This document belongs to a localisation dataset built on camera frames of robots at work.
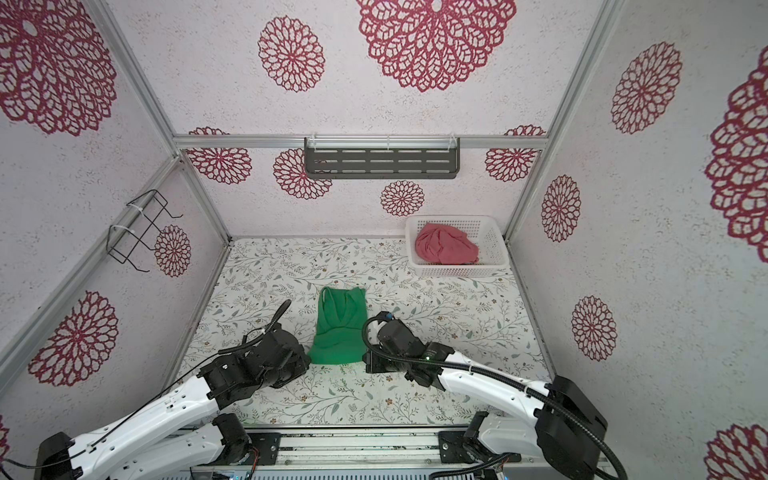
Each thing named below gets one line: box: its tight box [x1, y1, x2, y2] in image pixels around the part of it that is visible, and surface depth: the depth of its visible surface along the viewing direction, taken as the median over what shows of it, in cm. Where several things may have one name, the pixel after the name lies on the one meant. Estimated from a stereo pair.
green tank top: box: [308, 286, 368, 365], surface depth 98 cm
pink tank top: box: [415, 222, 480, 264], surface depth 115 cm
